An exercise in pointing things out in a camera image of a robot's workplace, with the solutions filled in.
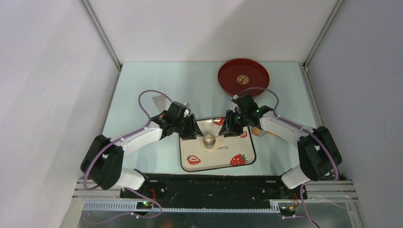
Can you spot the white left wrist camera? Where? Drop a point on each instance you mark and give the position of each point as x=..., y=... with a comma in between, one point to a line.
x=187, y=110

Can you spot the white dough piece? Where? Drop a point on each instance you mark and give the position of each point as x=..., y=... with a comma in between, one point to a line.
x=219, y=142

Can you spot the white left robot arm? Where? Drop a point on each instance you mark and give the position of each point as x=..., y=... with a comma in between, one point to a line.
x=103, y=163

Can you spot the round dark red tray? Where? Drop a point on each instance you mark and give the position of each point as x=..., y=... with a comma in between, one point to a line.
x=240, y=74

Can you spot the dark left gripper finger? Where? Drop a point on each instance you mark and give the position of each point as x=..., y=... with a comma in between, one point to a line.
x=187, y=131
x=195, y=131

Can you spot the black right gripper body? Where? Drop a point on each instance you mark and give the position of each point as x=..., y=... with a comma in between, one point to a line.
x=242, y=117

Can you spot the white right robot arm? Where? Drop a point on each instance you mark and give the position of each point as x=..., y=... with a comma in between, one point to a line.
x=318, y=153

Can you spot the left aluminium corner post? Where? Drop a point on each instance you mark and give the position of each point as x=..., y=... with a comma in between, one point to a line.
x=97, y=25

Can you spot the wooden dough roller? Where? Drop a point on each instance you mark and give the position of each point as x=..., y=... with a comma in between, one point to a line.
x=258, y=132

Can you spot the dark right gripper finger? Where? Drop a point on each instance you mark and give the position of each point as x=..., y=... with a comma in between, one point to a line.
x=237, y=130
x=227, y=127

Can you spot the round steel dough cutter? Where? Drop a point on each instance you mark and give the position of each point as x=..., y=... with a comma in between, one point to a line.
x=209, y=141

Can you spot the steel scraper orange handle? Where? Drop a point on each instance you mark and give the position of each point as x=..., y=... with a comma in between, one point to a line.
x=160, y=102

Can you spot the aluminium frame rail front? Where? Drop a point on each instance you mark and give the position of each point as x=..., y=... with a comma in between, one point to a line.
x=331, y=204

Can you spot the right aluminium corner post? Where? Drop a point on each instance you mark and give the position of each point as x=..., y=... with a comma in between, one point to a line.
x=324, y=30

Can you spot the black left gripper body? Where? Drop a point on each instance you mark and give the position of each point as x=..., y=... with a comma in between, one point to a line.
x=177, y=123

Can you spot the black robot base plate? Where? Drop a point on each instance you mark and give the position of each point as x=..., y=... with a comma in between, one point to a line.
x=211, y=194

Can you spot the aluminium corner post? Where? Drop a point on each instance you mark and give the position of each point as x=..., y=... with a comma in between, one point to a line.
x=324, y=30
x=97, y=25

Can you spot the white strawberry print tray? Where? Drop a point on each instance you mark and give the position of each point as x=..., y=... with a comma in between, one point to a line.
x=237, y=151

